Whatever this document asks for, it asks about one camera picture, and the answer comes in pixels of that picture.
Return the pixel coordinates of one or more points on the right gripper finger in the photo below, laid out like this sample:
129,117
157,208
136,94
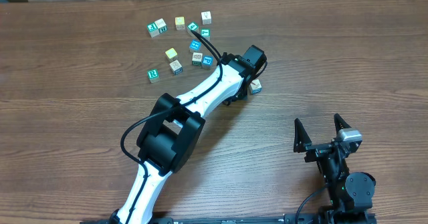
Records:
339,123
301,140

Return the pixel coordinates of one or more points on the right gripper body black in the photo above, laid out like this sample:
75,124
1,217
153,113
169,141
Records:
332,168

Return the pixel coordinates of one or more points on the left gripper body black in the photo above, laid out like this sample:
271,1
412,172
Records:
241,92

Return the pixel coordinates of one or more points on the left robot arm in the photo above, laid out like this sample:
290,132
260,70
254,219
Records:
169,134

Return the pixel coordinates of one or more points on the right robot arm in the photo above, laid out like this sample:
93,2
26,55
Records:
350,193

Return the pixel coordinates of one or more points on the white feather block blue X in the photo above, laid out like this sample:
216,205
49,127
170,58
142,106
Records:
255,87

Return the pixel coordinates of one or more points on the blue P block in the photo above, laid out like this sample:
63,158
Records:
207,62

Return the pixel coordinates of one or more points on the white block red picture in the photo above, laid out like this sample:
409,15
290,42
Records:
197,58

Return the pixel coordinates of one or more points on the blue top block centre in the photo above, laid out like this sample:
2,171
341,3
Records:
195,46

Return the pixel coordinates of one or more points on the white block blue side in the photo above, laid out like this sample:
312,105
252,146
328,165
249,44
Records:
176,67

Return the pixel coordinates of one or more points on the green seven block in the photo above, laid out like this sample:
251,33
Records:
206,33

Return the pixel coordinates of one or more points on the yellow top block front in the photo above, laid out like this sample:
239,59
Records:
171,54

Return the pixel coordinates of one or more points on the yellow block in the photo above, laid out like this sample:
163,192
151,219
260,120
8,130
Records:
180,23
171,54

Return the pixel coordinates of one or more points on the green triangle block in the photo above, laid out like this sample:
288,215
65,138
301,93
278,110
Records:
192,27

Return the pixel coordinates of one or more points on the white block back right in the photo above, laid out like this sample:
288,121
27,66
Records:
206,18

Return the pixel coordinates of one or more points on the green R block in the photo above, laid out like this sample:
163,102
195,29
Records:
153,75

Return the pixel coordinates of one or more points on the yellow top block back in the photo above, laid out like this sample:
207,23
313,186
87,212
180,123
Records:
180,23

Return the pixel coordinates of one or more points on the white block green side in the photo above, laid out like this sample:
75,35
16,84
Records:
161,25

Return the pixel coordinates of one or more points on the green letter block far left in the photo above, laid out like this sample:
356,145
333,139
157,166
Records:
153,29

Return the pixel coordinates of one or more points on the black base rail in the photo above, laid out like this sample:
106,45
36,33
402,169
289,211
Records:
284,219

